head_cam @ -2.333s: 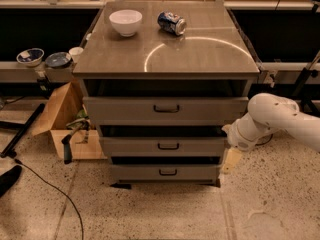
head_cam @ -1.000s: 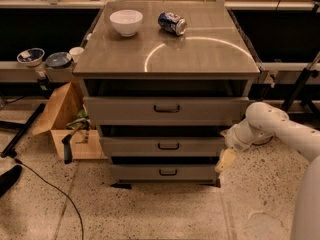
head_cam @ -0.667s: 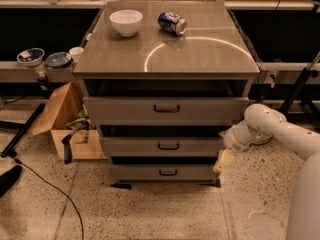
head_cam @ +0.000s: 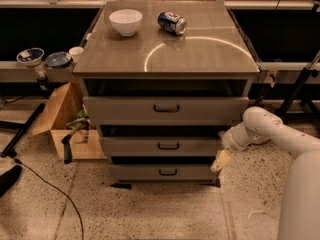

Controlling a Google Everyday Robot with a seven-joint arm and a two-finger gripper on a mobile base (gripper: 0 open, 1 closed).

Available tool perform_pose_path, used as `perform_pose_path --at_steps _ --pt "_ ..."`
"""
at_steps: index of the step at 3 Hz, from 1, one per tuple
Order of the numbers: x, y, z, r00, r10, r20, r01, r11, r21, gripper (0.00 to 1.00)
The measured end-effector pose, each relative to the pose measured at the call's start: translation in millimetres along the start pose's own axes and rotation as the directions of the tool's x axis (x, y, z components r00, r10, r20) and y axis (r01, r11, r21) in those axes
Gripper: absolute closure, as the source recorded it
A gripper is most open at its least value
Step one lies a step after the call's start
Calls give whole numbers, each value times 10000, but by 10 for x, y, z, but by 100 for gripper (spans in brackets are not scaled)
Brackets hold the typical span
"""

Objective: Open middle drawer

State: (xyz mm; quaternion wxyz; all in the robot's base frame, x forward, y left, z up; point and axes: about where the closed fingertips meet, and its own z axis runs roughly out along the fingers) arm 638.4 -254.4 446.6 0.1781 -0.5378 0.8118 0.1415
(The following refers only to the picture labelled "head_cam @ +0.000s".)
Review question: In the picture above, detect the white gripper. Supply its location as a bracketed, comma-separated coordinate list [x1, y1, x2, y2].
[210, 125, 249, 172]

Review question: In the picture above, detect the black metal bar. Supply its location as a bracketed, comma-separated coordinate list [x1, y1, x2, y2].
[0, 103, 45, 158]

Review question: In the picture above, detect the blue white bowl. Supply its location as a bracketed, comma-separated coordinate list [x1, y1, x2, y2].
[16, 48, 44, 67]

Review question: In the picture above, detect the grey drawer cabinet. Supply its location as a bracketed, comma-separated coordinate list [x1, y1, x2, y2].
[72, 0, 261, 189]

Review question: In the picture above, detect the cardboard box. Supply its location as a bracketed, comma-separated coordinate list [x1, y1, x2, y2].
[31, 82, 104, 160]

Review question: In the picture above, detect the blue soda can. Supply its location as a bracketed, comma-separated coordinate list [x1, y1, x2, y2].
[158, 11, 187, 36]

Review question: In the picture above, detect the black tripod stand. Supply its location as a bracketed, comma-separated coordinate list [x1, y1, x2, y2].
[275, 50, 320, 121]

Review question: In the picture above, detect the grey drawer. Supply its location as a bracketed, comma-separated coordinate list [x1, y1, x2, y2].
[110, 165, 220, 183]
[100, 137, 221, 157]
[83, 96, 248, 126]

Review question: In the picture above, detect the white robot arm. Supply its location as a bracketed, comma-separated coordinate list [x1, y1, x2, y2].
[211, 107, 320, 240]

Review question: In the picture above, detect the white paper cup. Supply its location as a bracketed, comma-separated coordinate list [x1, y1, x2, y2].
[69, 46, 84, 63]

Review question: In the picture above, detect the grey top drawer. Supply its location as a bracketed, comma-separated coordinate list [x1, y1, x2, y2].
[83, 96, 248, 126]

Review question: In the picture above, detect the black handled tool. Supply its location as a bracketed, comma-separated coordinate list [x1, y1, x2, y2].
[61, 124, 85, 164]

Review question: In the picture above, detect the grey bottom drawer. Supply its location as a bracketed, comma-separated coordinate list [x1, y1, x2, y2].
[110, 165, 220, 183]

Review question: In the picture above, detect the black floor cable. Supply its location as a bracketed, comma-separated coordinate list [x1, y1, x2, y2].
[14, 158, 85, 240]

